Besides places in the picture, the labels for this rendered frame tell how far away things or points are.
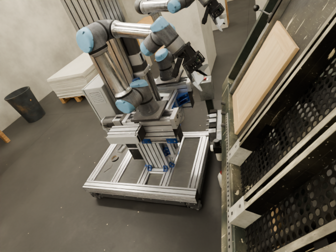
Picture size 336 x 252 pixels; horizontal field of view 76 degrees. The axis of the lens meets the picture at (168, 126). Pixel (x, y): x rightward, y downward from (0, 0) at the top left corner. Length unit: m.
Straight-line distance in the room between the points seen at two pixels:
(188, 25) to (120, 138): 2.69
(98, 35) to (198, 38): 2.79
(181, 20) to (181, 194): 2.80
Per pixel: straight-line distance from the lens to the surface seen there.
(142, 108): 1.50
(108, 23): 1.35
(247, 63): 1.66
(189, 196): 1.96
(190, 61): 0.99
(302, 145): 0.73
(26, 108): 5.38
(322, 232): 0.61
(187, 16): 3.86
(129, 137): 1.56
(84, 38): 1.27
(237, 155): 1.16
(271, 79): 1.22
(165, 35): 0.98
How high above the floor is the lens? 1.81
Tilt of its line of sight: 35 degrees down
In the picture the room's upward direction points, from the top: 21 degrees counter-clockwise
